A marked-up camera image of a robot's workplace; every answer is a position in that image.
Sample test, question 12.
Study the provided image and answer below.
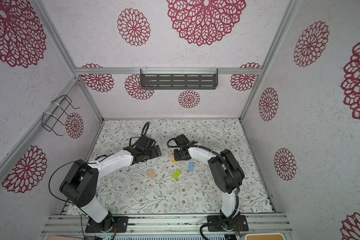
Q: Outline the light blue wood block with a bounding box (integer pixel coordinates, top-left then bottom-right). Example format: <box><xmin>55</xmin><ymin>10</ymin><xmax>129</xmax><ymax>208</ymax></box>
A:
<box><xmin>189</xmin><ymin>162</ymin><xmax>194</xmax><ymax>173</ymax></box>

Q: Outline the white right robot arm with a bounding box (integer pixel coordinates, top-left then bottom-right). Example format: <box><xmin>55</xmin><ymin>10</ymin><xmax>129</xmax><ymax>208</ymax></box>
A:
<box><xmin>167</xmin><ymin>134</ymin><xmax>245</xmax><ymax>220</ymax></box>

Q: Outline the orange supermarket wood block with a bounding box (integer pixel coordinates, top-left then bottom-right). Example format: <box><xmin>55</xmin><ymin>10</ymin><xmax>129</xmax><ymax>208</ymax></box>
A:
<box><xmin>171</xmin><ymin>155</ymin><xmax>177</xmax><ymax>163</ymax></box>

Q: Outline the plain tan wood block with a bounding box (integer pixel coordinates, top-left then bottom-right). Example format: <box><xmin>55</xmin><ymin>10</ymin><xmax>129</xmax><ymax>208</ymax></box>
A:
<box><xmin>147</xmin><ymin>169</ymin><xmax>156</xmax><ymax>179</ymax></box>

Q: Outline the lime green wood block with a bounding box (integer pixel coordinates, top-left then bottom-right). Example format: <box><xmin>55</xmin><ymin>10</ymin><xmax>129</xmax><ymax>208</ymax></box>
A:
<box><xmin>172</xmin><ymin>170</ymin><xmax>182</xmax><ymax>180</ymax></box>

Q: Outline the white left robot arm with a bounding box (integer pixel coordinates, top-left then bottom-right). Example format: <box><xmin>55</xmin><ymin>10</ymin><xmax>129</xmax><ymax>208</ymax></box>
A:
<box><xmin>59</xmin><ymin>135</ymin><xmax>161</xmax><ymax>225</ymax></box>

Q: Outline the black wire wall rack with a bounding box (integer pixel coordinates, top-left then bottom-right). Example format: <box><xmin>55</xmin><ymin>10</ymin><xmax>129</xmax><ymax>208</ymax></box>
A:
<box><xmin>41</xmin><ymin>95</ymin><xmax>79</xmax><ymax>137</ymax></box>

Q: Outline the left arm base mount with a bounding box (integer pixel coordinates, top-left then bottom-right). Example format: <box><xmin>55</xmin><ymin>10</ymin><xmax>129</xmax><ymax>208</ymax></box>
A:
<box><xmin>85</xmin><ymin>212</ymin><xmax>129</xmax><ymax>233</ymax></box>

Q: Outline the dark grey wall shelf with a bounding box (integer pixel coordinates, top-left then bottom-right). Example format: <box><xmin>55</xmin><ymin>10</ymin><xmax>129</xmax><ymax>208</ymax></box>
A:
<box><xmin>140</xmin><ymin>69</ymin><xmax>219</xmax><ymax>90</ymax></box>

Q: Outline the orange topped white box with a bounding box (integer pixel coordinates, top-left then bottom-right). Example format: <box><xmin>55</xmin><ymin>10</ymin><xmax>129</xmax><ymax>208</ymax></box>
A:
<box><xmin>244</xmin><ymin>233</ymin><xmax>286</xmax><ymax>240</ymax></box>

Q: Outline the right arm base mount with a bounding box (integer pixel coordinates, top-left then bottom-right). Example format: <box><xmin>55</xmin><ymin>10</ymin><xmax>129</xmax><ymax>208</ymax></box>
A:
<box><xmin>208</xmin><ymin>212</ymin><xmax>249</xmax><ymax>232</ymax></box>

